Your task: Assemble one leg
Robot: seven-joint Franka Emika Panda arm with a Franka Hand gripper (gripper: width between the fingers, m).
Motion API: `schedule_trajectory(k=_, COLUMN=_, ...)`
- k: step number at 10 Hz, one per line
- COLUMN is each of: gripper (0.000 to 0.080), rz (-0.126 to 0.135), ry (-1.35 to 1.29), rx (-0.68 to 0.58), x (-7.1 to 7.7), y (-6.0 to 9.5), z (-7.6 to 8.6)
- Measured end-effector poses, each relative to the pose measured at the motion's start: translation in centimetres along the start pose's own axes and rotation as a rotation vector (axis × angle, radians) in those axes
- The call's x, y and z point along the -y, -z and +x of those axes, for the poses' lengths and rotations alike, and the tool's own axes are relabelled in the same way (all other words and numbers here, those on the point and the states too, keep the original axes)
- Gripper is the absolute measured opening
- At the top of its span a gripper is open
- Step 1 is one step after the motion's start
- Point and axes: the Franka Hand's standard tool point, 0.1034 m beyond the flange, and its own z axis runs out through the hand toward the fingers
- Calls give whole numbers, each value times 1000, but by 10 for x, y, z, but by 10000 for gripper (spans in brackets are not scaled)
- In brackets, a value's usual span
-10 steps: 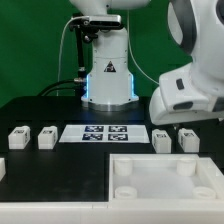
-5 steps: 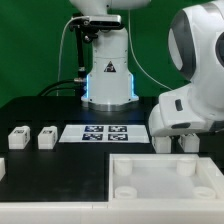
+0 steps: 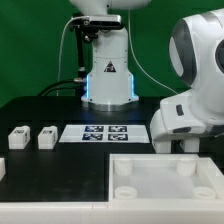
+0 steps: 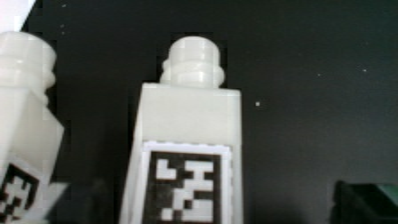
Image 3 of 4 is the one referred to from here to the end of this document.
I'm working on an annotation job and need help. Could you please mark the grey cable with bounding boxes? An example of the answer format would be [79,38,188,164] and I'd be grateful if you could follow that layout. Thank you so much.
[55,17,81,98]

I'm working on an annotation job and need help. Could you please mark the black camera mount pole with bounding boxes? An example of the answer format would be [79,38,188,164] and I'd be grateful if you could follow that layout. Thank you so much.
[75,26,98,84]

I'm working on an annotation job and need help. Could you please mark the white sheet with AprilTags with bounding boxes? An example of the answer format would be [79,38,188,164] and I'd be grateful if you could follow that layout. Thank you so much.
[59,124,150,143]

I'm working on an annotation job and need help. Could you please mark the black camera on mount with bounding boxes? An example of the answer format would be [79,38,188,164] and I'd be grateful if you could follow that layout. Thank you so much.
[69,15,122,30]

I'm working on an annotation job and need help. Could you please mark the black cables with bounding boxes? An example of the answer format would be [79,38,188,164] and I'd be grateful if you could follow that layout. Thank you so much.
[37,78,88,98]

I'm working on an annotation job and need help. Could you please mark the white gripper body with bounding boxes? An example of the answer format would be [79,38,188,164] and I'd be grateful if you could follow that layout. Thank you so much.
[150,90,224,153]

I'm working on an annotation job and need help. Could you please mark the white left obstacle block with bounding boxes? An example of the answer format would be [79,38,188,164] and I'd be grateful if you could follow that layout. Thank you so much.
[0,158,6,181]

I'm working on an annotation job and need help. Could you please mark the white square tabletop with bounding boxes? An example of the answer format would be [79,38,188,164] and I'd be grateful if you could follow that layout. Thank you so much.
[109,154,224,200]

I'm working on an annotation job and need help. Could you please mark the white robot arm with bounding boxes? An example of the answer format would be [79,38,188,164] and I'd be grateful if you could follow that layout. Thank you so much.
[70,0,224,153]

